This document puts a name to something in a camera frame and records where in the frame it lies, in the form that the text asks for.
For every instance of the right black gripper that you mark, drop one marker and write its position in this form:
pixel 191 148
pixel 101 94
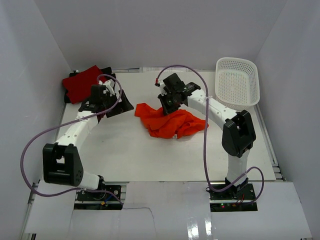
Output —
pixel 167 109

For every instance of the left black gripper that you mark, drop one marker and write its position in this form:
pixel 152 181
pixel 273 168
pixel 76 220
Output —
pixel 122 106

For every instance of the orange t shirt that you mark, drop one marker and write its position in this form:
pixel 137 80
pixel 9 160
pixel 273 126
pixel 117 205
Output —
pixel 176 125

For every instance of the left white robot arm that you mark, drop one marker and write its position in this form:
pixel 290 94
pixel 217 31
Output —
pixel 62 163

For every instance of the folded black t shirt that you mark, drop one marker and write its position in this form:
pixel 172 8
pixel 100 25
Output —
pixel 111 75

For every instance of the white label strip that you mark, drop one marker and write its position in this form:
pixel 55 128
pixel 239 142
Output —
pixel 159 69

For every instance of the folded red t shirt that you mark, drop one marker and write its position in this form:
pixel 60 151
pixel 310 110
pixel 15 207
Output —
pixel 80 83

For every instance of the white plastic basket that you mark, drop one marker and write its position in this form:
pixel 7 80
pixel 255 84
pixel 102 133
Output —
pixel 237 83

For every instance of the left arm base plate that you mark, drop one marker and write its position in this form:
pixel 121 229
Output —
pixel 100 201

